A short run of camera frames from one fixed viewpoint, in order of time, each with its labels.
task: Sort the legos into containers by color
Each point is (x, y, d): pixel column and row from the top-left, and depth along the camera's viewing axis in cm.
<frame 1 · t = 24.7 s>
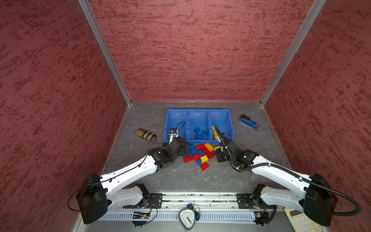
left hand: (179, 147, 81), fingers open
right hand: (218, 154, 83), fingers open
blue three-compartment bin: (196, 124, 109), on the table
blue black stapler: (246, 121, 109), point 3 cm above the table
plaid glasses case: (146, 134, 99), point 4 cm above the table
long red lego brick: (188, 158, 91), on the table
yellow lego brick top: (210, 147, 95), point 2 cm above the table
red lego brick bottom: (205, 166, 87), point 2 cm above the table
yellow lego brick centre: (204, 159, 89), point 2 cm above the table
long red lego top: (203, 147, 94), point 3 cm above the table
blue legos in bin: (198, 136, 100), point 2 cm above the table

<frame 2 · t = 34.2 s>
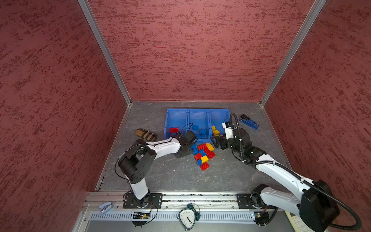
left hand: (185, 154, 91), fingers open
right hand: (216, 138, 83), fingers open
red lego in bin: (173, 130, 102), point 3 cm above the table
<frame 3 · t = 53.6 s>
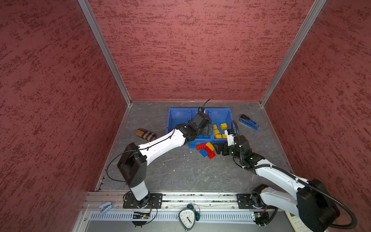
left hand: (202, 127, 83), fingers open
right hand: (218, 146, 86), fingers open
blue lego by bin: (192, 145, 96), point 2 cm above the table
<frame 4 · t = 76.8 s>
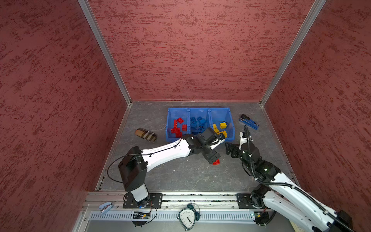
left hand: (210, 152, 79), fingers open
right hand: (232, 146, 81), fingers open
red lego in bin 2: (184, 127, 102), point 4 cm above the table
red lego in bin 3: (178, 133, 103), on the table
